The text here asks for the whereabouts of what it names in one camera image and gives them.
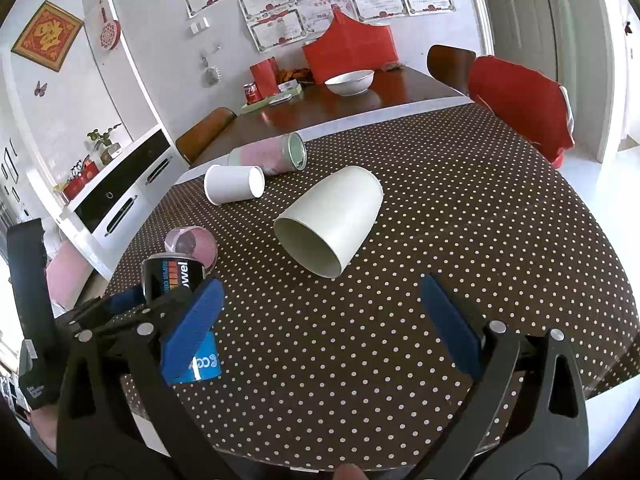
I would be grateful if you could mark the white door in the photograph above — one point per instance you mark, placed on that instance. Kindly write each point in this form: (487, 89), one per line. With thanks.
(550, 35)

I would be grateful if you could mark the small white paper cup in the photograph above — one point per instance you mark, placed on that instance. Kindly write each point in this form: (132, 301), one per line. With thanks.
(230, 185)

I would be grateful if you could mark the white wall switch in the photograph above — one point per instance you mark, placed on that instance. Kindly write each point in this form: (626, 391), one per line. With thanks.
(200, 26)

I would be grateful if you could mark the hanging wall brush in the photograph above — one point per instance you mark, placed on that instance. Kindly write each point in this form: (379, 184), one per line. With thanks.
(211, 75)

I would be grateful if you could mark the brown polka-dot tablecloth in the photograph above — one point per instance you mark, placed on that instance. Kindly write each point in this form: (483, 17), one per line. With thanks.
(400, 360)

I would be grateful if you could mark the pink cup with green inside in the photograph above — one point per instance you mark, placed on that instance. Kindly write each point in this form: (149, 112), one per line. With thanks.
(260, 155)

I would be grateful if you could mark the pink seat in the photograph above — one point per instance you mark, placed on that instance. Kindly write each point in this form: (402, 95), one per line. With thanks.
(67, 275)

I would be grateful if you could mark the small red gift bag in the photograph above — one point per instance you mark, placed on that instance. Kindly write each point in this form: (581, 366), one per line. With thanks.
(265, 77)

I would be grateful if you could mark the person's left hand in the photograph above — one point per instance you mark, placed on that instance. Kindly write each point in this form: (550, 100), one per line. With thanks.
(42, 377)

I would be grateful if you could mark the red box on cabinet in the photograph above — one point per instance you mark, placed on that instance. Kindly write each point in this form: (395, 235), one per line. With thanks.
(80, 182)

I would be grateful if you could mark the gold red framed picture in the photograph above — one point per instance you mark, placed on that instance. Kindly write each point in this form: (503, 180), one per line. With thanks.
(46, 35)

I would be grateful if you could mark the red round wall ornament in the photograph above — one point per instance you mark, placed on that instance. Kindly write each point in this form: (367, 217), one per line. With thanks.
(110, 35)

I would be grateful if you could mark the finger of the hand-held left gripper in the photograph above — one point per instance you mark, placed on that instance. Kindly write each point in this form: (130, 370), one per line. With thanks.
(125, 301)

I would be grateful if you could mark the person's left forearm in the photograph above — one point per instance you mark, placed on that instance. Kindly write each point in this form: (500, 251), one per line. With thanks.
(45, 427)

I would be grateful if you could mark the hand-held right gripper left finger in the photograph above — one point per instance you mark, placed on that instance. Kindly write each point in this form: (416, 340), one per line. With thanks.
(192, 332)

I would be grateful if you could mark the large white paper cup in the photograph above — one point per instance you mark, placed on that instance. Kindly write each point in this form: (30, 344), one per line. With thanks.
(335, 215)

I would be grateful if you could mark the black and blue can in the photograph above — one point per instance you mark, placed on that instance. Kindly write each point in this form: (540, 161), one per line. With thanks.
(167, 275)

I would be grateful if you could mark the small potted plant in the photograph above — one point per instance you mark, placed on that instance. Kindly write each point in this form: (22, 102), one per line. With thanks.
(105, 140)

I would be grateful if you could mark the person's right hand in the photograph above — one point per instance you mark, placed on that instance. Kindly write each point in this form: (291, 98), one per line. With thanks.
(351, 473)

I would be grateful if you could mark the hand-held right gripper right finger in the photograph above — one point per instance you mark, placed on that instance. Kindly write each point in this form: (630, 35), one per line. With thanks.
(450, 327)

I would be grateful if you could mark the wooden chair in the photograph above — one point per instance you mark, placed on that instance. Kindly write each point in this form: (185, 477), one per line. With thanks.
(447, 67)
(202, 132)

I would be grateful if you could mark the green flat box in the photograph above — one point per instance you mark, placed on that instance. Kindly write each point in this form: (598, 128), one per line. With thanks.
(260, 106)

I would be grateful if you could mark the white and black cabinet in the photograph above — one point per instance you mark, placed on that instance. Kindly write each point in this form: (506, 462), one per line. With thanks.
(125, 205)

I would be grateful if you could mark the butterfly wall sticker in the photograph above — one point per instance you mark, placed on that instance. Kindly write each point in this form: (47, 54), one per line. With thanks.
(40, 88)

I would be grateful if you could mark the red paper bag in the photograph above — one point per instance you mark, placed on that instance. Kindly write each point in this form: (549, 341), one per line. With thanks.
(350, 50)

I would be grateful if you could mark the red soda can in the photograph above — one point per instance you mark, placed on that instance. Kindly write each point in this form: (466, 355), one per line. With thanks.
(252, 92)

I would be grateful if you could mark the round pink cup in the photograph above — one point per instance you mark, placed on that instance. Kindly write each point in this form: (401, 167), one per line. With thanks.
(192, 245)

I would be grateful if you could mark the red cloth on chair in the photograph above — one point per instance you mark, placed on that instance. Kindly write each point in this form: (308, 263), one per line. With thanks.
(525, 105)

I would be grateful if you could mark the white bowl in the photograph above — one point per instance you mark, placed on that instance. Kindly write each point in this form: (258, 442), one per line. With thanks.
(350, 85)

